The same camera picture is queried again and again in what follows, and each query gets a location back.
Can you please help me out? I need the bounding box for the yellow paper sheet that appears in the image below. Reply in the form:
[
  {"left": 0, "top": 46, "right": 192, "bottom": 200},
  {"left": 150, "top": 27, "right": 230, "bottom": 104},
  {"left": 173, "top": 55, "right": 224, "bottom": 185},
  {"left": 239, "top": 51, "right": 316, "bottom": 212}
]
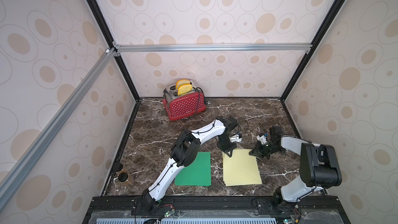
[{"left": 222, "top": 149, "right": 262, "bottom": 187}]

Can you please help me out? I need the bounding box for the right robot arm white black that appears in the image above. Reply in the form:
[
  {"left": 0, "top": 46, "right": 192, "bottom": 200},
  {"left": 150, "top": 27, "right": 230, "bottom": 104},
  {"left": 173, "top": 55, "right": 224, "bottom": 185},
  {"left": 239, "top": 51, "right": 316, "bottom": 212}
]
[{"left": 249, "top": 126, "right": 343, "bottom": 214}]

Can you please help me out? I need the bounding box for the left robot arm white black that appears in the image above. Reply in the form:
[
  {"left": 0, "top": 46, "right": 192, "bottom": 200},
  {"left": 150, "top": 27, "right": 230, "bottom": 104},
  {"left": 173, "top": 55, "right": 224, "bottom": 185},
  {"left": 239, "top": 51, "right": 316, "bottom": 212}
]
[{"left": 142, "top": 116, "right": 238, "bottom": 212}]

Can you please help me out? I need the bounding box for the red polka dot toaster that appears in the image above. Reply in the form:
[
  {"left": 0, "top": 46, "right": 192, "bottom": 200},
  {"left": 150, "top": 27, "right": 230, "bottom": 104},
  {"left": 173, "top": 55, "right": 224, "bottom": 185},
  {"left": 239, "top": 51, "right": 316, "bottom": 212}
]
[{"left": 162, "top": 81, "right": 206, "bottom": 121}]

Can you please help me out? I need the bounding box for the yellow toast slice front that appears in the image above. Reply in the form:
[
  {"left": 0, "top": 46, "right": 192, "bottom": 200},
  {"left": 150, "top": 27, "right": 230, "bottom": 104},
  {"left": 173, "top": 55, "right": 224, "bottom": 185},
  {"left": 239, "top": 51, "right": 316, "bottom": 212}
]
[{"left": 177, "top": 84, "right": 193, "bottom": 96}]

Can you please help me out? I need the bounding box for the yellow toast slice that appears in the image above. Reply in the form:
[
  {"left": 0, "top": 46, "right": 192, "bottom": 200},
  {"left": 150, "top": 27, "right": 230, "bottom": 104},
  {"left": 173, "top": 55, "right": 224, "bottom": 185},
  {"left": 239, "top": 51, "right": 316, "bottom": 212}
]
[
  {"left": 177, "top": 84, "right": 193, "bottom": 96},
  {"left": 176, "top": 79, "right": 191, "bottom": 89}
]

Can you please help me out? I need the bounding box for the yellow toast slice rear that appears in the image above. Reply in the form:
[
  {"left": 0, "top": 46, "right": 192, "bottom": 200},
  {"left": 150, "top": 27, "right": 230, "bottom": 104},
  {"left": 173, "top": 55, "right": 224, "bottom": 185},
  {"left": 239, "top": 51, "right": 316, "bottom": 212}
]
[{"left": 176, "top": 79, "right": 191, "bottom": 89}]

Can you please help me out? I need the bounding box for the brown spice jar front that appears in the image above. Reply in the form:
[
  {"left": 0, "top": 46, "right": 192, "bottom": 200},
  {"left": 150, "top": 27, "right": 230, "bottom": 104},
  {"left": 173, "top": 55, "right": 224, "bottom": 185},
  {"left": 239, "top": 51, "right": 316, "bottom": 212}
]
[{"left": 118, "top": 172, "right": 133, "bottom": 186}]

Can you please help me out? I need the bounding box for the brown spice jar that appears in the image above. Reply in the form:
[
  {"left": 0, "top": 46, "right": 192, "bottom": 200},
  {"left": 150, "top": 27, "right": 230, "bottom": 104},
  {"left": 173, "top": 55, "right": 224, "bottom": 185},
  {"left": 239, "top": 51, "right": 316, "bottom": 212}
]
[
  {"left": 113, "top": 162, "right": 127, "bottom": 175},
  {"left": 118, "top": 172, "right": 133, "bottom": 186}
]

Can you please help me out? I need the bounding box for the brown spice jar rear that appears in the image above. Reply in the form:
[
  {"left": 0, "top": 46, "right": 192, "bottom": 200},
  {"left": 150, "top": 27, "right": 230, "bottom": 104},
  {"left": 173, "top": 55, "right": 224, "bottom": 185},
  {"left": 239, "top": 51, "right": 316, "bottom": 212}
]
[{"left": 113, "top": 162, "right": 127, "bottom": 175}]

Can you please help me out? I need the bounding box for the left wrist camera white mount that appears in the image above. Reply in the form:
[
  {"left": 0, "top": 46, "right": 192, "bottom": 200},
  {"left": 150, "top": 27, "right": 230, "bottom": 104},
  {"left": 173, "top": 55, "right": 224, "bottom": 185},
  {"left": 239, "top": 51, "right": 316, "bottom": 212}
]
[{"left": 230, "top": 134, "right": 242, "bottom": 143}]

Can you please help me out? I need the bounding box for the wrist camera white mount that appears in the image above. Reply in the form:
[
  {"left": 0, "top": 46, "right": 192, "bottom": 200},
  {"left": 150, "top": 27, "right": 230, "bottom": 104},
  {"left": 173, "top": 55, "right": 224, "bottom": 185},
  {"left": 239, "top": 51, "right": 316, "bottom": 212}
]
[
  {"left": 230, "top": 134, "right": 242, "bottom": 143},
  {"left": 256, "top": 134, "right": 268, "bottom": 145}
]

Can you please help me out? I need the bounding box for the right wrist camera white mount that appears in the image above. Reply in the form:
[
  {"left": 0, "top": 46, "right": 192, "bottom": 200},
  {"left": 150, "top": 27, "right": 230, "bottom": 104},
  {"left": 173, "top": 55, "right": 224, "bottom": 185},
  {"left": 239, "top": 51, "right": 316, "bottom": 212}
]
[{"left": 256, "top": 134, "right": 268, "bottom": 145}]

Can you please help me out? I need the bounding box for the black toaster power cord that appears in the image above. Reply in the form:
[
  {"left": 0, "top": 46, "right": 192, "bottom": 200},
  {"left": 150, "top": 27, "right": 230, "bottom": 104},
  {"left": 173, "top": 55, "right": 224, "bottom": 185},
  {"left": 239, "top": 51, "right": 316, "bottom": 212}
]
[{"left": 192, "top": 88, "right": 207, "bottom": 113}]

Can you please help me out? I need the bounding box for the horizontal aluminium frame bar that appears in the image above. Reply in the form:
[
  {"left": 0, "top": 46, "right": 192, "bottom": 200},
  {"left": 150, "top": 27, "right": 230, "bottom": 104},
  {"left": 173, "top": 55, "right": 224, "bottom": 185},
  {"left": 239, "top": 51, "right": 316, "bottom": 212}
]
[{"left": 116, "top": 43, "right": 312, "bottom": 52}]

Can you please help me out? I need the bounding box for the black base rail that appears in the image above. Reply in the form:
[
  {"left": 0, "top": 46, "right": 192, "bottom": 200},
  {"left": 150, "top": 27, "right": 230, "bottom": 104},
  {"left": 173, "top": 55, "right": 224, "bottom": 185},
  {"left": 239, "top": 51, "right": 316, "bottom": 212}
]
[{"left": 83, "top": 196, "right": 350, "bottom": 224}]

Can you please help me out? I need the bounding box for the left diagonal aluminium frame bar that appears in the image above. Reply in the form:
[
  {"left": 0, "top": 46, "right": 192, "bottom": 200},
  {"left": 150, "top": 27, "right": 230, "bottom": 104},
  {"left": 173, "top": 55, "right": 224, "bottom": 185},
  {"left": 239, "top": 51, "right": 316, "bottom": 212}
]
[{"left": 1, "top": 48, "right": 117, "bottom": 211}]

